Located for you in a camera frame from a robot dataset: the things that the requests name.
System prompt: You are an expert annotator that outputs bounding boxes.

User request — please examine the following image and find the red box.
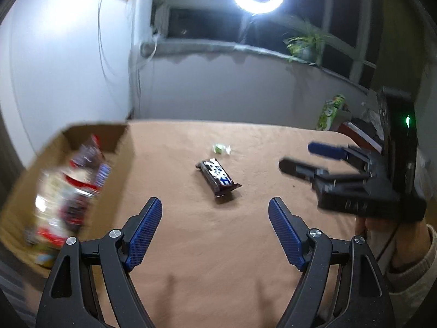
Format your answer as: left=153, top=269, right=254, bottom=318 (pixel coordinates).
left=336, top=119, right=385, bottom=153

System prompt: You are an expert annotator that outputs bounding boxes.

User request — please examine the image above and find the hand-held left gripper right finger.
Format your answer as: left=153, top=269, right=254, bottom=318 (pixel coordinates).
left=268, top=197, right=398, bottom=328

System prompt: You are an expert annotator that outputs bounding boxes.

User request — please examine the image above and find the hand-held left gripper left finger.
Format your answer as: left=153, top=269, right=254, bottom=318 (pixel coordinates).
left=36, top=197, right=163, bottom=328

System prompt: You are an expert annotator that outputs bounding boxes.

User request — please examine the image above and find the person's right forearm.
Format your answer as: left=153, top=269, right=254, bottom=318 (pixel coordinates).
left=368, top=219, right=437, bottom=296

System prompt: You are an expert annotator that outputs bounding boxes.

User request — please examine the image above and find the blue white snack packet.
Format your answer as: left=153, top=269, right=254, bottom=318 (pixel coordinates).
left=96, top=163, right=113, bottom=192

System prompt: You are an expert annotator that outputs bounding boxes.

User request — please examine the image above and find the red label cookie bag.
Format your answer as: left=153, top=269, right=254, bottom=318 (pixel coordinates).
left=60, top=135, right=106, bottom=236

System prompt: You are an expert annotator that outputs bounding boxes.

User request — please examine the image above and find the white window frame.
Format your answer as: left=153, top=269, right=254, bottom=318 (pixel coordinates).
left=150, top=0, right=386, bottom=89

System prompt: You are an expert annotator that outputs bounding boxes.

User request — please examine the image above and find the brown cardboard box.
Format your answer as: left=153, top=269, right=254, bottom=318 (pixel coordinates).
left=0, top=121, right=132, bottom=279

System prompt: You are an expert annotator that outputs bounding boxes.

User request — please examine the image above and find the tan tablecloth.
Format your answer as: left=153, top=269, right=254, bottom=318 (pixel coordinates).
left=24, top=119, right=393, bottom=328

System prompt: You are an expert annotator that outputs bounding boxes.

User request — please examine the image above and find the white cable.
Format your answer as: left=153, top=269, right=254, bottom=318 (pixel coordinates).
left=96, top=0, right=159, bottom=87

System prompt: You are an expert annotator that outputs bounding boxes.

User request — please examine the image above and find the dark brown chocolate bar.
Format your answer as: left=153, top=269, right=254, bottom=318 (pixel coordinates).
left=195, top=158, right=243, bottom=199

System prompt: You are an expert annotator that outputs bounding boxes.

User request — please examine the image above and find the person's right hand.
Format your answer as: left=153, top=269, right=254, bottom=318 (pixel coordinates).
left=353, top=213, right=368, bottom=244

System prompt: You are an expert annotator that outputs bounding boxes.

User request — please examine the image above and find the green printed bag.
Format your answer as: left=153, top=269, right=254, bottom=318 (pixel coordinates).
left=316, top=94, right=347, bottom=132

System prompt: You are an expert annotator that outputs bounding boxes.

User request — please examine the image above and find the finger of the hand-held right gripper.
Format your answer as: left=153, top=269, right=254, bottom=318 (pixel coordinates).
left=307, top=142, right=378, bottom=175
left=278, top=158, right=373, bottom=188

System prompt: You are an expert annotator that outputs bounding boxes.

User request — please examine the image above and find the clear-wrapped cracker packet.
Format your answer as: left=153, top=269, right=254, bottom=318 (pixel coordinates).
left=34, top=167, right=82, bottom=267

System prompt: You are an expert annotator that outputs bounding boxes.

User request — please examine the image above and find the potted green plant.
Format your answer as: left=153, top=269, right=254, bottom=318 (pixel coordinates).
left=283, top=20, right=337, bottom=65

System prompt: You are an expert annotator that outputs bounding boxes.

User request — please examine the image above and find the black light tripod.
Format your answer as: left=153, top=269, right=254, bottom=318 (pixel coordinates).
left=241, top=14, right=260, bottom=46

